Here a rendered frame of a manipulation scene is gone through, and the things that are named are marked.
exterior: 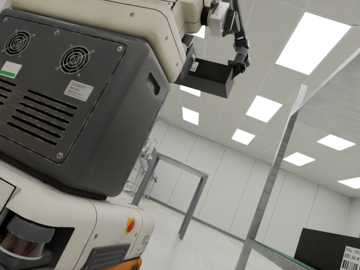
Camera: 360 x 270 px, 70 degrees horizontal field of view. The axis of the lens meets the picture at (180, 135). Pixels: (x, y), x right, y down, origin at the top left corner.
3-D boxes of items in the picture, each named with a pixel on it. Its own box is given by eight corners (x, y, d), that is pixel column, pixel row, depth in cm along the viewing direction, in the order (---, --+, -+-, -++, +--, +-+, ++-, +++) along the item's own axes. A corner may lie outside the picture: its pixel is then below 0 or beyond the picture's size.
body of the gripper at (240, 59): (227, 68, 153) (232, 58, 154) (244, 72, 149) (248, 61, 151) (226, 62, 147) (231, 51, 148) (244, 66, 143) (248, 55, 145)
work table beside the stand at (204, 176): (182, 239, 290) (209, 174, 308) (126, 213, 294) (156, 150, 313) (180, 234, 334) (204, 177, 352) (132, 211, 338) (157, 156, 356)
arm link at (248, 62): (233, 41, 155) (247, 37, 151) (238, 53, 164) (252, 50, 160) (232, 57, 150) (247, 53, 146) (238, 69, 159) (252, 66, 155)
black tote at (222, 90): (135, 60, 156) (143, 44, 158) (145, 75, 172) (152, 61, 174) (225, 84, 137) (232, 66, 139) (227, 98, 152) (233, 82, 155)
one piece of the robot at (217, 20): (219, 19, 110) (229, 2, 114) (209, 17, 111) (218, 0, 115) (220, 38, 118) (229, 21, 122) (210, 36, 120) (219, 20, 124)
